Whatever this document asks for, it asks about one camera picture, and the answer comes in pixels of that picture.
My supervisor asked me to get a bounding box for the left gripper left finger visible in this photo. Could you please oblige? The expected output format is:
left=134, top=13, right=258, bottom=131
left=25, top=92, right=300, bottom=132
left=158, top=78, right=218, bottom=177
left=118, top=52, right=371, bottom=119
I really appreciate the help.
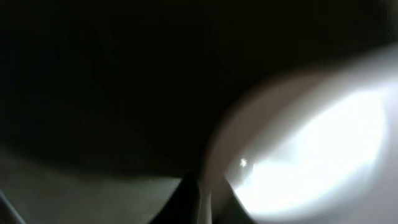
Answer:
left=1, top=149, right=181, bottom=224

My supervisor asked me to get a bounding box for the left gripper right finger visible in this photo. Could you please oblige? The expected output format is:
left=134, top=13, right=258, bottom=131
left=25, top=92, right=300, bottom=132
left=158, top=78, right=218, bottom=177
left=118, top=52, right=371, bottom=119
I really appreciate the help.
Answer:
left=213, top=179, right=254, bottom=224

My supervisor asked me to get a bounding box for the pink white bowl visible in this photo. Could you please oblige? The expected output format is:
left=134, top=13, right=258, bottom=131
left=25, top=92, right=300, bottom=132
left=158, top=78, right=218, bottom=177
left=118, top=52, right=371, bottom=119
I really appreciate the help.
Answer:
left=195, top=44, right=397, bottom=223

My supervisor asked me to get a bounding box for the dark brown serving tray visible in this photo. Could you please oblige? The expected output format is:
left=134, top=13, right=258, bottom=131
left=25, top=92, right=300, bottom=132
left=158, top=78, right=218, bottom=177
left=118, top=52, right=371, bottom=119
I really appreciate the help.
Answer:
left=1, top=0, right=397, bottom=176

